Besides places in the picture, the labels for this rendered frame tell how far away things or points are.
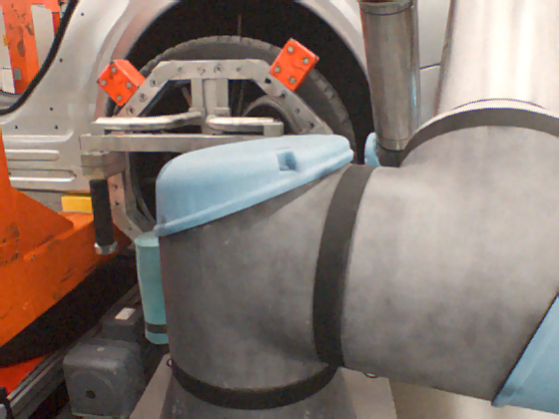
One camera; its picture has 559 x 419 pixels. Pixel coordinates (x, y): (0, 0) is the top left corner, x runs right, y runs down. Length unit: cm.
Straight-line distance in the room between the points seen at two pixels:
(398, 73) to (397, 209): 45
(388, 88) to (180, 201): 48
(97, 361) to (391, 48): 100
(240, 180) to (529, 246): 13
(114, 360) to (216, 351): 98
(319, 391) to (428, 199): 14
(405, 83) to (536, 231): 48
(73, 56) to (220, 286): 127
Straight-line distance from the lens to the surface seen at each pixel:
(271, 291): 22
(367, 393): 43
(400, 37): 62
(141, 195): 122
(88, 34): 143
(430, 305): 20
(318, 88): 106
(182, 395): 30
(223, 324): 25
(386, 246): 20
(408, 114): 70
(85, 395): 130
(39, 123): 155
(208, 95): 103
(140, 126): 88
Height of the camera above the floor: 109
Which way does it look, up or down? 17 degrees down
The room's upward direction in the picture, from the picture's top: straight up
